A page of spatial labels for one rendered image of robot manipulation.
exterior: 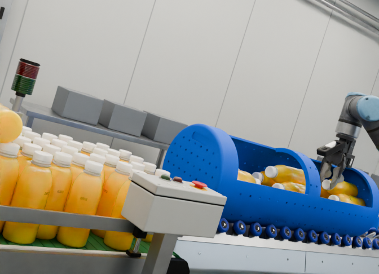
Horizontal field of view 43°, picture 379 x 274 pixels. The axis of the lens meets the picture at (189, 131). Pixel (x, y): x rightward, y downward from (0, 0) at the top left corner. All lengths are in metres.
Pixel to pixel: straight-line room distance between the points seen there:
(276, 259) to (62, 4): 3.51
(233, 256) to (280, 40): 4.54
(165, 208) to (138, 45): 3.97
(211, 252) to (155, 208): 0.49
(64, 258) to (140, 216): 0.18
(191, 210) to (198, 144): 0.43
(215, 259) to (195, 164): 0.29
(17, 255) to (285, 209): 0.88
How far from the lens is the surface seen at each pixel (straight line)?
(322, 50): 6.33
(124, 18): 4.85
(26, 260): 1.04
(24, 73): 1.52
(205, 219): 1.08
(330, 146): 1.90
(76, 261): 1.09
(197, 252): 1.41
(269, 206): 1.53
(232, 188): 1.39
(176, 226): 1.04
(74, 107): 3.96
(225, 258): 1.49
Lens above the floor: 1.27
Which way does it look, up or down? 3 degrees down
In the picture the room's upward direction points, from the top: 17 degrees clockwise
